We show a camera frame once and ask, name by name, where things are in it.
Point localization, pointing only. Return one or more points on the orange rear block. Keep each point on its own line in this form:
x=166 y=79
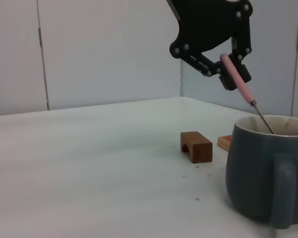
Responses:
x=224 y=141

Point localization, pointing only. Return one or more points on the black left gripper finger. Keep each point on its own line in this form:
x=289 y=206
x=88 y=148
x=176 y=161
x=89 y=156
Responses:
x=201 y=63
x=245 y=32

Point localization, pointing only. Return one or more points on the brown wooden arch block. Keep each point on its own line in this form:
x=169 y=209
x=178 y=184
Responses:
x=201 y=151

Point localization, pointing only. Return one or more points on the dark grey ceramic mug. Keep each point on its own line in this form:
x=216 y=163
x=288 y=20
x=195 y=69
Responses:
x=250 y=173

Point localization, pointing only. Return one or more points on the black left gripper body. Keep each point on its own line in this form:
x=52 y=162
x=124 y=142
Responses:
x=206 y=22

